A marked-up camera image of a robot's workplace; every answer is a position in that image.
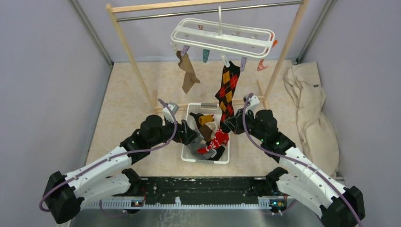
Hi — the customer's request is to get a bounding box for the beige cloth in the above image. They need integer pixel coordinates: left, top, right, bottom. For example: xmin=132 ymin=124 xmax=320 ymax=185
xmin=283 ymin=61 xmax=340 ymax=177

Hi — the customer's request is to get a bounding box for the metal hanging rod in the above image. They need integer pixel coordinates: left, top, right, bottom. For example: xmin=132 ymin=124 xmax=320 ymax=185
xmin=116 ymin=0 xmax=304 ymax=22

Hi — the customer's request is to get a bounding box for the white plastic basket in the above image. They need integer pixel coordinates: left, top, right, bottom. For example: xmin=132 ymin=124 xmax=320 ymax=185
xmin=181 ymin=103 xmax=230 ymax=164

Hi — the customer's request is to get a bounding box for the wooden rack frame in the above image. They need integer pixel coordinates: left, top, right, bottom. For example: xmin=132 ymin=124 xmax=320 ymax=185
xmin=105 ymin=0 xmax=311 ymax=114

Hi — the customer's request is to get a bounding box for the mustard striped sock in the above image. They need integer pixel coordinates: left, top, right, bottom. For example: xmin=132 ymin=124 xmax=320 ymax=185
xmin=198 ymin=114 xmax=214 ymax=126

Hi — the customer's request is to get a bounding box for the pink plastic clothespin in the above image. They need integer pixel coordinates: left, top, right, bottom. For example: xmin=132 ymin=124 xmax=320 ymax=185
xmin=257 ymin=59 xmax=270 ymax=71

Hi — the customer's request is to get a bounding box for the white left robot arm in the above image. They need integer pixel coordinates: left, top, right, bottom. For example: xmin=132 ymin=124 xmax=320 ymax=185
xmin=39 ymin=115 xmax=198 ymax=224

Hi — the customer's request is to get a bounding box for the red white patterned sock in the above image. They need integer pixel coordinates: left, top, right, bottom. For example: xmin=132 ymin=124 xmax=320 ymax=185
xmin=197 ymin=129 xmax=229 ymax=154

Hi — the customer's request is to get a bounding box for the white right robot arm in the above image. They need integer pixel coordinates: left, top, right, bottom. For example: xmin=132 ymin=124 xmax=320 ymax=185
xmin=220 ymin=110 xmax=365 ymax=227

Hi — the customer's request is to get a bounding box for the black blue sock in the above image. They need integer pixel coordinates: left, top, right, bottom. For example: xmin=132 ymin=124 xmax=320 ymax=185
xmin=187 ymin=112 xmax=229 ymax=161

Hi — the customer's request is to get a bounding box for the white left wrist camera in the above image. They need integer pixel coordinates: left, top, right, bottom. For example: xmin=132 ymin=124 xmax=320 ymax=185
xmin=162 ymin=102 xmax=179 ymax=123

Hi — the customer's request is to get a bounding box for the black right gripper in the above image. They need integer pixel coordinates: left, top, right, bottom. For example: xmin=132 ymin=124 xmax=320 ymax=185
xmin=224 ymin=107 xmax=266 ymax=142

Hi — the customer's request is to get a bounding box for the grey sock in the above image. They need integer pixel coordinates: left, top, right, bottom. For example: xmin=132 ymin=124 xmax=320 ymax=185
xmin=187 ymin=139 xmax=217 ymax=160

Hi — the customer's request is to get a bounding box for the purple plastic clothespin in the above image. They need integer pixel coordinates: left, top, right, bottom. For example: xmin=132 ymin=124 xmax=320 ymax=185
xmin=181 ymin=45 xmax=190 ymax=57

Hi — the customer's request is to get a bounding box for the white clip hanger frame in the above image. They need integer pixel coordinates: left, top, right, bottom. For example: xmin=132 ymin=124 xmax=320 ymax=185
xmin=170 ymin=9 xmax=276 ymax=60

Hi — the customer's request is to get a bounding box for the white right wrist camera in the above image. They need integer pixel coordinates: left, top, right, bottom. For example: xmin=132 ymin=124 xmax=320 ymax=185
xmin=245 ymin=95 xmax=260 ymax=114

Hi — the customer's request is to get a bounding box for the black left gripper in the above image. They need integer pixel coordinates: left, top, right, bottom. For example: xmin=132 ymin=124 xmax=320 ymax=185
xmin=149 ymin=114 xmax=200 ymax=148

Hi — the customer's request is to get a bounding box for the argyle red yellow sock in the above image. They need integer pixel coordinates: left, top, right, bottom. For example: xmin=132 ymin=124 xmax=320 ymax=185
xmin=215 ymin=61 xmax=241 ymax=133

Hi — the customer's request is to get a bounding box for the tan brown sock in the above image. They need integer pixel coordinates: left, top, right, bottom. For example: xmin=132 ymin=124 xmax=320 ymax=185
xmin=176 ymin=51 xmax=201 ymax=94

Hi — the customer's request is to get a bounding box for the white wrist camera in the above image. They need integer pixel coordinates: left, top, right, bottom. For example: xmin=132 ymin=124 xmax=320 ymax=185
xmin=245 ymin=95 xmax=260 ymax=114
xmin=162 ymin=102 xmax=179 ymax=123

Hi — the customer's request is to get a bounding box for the beige brown sock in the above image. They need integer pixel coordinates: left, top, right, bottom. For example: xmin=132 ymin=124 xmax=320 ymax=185
xmin=199 ymin=122 xmax=218 ymax=142

